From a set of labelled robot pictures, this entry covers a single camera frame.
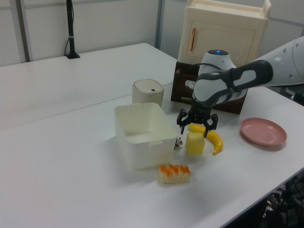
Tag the toy bread with orange topping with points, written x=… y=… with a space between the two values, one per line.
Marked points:
x=174 y=177

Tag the open wooden drawer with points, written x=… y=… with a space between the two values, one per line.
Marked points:
x=179 y=82

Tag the small panda figurine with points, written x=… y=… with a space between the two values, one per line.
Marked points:
x=178 y=143

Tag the yellow foam cube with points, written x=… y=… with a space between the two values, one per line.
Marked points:
x=194 y=146

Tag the white open plastic box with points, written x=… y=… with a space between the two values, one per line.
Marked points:
x=147 y=152

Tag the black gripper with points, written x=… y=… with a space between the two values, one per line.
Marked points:
x=200 y=114

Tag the dark wood drawer cabinet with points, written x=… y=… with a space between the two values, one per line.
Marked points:
x=235 y=107

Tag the black pole stand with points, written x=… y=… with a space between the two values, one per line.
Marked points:
x=70 y=28

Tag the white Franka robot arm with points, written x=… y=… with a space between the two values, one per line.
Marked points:
x=213 y=89

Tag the yellow toy banana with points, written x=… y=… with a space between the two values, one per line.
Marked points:
x=217 y=142

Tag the beige mini trash can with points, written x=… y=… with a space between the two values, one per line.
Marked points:
x=147 y=95

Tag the pink plastic plate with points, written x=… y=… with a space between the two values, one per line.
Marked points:
x=262 y=133

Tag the cream plastic storage cabinet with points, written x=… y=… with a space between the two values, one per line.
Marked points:
x=225 y=35

